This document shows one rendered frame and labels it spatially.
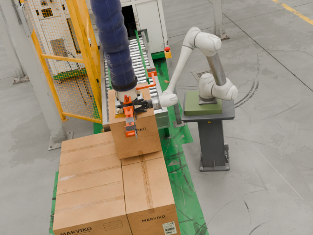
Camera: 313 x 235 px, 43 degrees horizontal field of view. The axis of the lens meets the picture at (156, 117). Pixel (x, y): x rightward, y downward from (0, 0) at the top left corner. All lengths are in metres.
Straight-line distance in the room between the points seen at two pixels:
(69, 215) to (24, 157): 1.95
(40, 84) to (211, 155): 2.11
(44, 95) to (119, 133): 1.61
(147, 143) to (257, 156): 1.37
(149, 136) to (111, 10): 1.14
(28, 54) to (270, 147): 2.85
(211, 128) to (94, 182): 1.25
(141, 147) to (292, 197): 1.50
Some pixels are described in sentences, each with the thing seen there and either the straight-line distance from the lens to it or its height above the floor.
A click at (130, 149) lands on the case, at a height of 0.71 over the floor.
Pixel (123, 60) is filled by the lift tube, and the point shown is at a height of 1.50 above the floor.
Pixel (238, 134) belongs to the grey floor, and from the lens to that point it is 4.76.
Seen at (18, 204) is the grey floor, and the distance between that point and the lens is 4.64.
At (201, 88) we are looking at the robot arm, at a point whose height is 0.96.
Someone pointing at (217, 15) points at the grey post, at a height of 0.41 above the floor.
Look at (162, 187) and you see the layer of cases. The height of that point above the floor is 0.54.
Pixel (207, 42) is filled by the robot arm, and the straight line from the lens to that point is 3.25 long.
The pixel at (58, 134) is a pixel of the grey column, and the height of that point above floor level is 0.14.
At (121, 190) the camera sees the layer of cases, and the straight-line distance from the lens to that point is 3.50.
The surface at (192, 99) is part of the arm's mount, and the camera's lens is 3.96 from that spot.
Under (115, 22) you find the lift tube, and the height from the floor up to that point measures 1.84.
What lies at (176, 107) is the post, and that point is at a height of 0.26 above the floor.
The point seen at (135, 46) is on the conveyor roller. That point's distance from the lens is 5.94.
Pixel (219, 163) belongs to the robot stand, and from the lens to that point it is 4.29.
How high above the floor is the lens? 2.92
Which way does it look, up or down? 34 degrees down
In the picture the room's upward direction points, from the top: 11 degrees counter-clockwise
